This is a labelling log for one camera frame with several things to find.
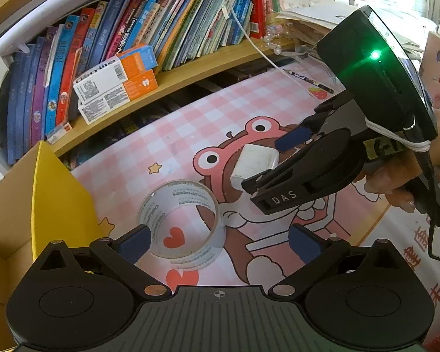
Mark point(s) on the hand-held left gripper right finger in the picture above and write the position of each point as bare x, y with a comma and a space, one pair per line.
306, 244

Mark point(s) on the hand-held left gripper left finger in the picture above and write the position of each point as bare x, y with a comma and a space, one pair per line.
134, 244

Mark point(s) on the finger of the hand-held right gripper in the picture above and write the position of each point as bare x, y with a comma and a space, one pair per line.
293, 137
278, 196

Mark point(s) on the white charger plug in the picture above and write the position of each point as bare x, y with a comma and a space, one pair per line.
253, 161

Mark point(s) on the clear tape roll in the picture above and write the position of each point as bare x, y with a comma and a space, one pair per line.
185, 192

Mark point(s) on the yellow cardboard box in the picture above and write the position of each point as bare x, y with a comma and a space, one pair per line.
58, 198

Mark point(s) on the person's right hand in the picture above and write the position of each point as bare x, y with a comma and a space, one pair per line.
392, 172

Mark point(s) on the patterned pencil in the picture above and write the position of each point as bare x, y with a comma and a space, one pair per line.
308, 80

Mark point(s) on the stack of papers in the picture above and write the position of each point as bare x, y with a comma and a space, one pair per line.
308, 11

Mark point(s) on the pink checked cartoon mat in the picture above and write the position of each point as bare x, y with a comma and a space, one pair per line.
190, 128

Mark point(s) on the wooden bookshelf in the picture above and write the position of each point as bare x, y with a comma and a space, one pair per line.
190, 77

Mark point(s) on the red book set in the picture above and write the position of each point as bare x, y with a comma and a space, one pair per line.
264, 7

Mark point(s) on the small white orange box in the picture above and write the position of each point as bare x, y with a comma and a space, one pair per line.
58, 132

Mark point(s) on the orange white carton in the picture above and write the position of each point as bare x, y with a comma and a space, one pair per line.
110, 73
113, 104

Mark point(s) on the white flat board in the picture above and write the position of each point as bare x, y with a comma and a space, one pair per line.
58, 7

